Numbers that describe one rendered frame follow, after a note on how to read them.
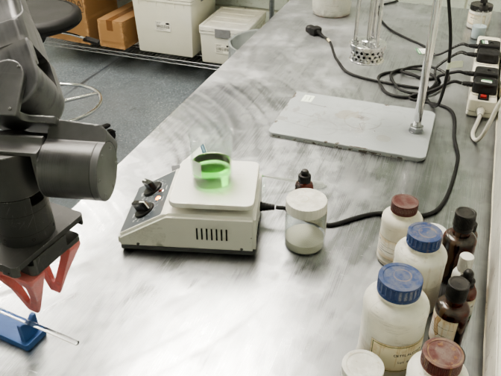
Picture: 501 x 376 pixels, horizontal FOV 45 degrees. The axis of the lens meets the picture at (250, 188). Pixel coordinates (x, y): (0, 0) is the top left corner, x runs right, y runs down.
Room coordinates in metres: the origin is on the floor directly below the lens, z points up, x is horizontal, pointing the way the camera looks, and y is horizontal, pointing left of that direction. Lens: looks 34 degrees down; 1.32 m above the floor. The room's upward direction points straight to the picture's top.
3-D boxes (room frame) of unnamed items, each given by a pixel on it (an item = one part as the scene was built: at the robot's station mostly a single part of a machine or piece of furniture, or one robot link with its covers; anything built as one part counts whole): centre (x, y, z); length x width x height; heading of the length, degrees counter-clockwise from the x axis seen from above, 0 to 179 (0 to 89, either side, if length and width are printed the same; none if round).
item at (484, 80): (1.15, -0.47, 0.80); 0.07 x 0.04 x 0.02; 70
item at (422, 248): (0.58, -0.21, 0.81); 0.06 x 0.06 x 0.11
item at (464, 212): (0.63, -0.28, 0.80); 0.04 x 0.04 x 0.11
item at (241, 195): (0.73, 0.05, 0.83); 0.12 x 0.12 x 0.01; 85
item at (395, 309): (0.48, -0.16, 0.81); 0.07 x 0.07 x 0.13
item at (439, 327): (0.51, -0.24, 0.80); 0.04 x 0.04 x 0.10
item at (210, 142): (0.73, 0.06, 0.88); 0.07 x 0.06 x 0.08; 0
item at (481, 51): (1.32, -0.53, 0.80); 0.07 x 0.04 x 0.02; 70
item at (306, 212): (0.70, -0.08, 0.79); 0.06 x 0.06 x 0.08
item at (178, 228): (0.74, 0.08, 0.79); 0.22 x 0.13 x 0.08; 85
